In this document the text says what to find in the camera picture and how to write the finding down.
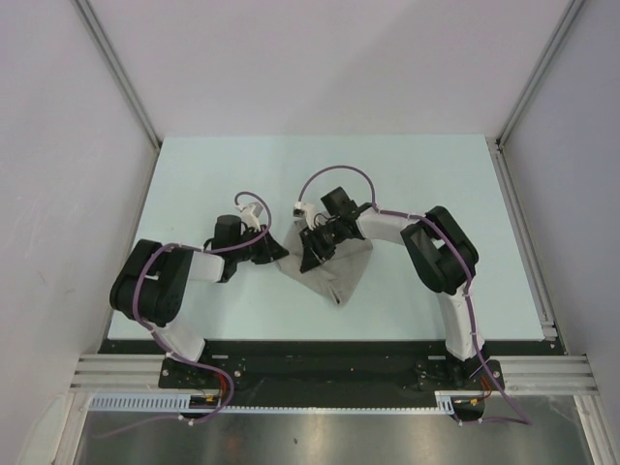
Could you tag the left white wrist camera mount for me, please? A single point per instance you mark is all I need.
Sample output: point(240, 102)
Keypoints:
point(250, 215)

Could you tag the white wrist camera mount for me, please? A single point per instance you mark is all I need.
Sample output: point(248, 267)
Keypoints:
point(250, 215)
point(304, 210)

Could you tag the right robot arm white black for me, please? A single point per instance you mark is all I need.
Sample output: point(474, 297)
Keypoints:
point(442, 255)

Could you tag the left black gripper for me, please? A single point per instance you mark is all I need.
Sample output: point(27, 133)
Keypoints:
point(269, 250)

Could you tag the aluminium front rail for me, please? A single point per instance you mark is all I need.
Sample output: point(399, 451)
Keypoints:
point(521, 375)

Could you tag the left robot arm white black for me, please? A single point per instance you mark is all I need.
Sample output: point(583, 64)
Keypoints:
point(151, 285)

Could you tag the aluminium frame post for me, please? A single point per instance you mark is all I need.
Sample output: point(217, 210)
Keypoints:
point(102, 42)
point(560, 34)

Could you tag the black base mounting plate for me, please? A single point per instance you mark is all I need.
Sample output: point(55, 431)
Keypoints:
point(341, 392)

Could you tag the white slotted cable duct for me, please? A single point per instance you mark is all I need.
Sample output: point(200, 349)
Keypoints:
point(199, 404)

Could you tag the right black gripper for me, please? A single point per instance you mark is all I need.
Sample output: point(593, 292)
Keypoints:
point(316, 252)

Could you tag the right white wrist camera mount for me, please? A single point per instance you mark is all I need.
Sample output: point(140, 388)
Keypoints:
point(304, 210)

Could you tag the left aluminium frame post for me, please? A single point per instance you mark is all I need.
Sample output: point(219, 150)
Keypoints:
point(102, 42)

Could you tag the right aluminium frame post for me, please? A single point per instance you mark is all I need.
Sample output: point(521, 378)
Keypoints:
point(560, 34)

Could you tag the grey cloth napkin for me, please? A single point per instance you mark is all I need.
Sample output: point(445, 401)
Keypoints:
point(337, 279)

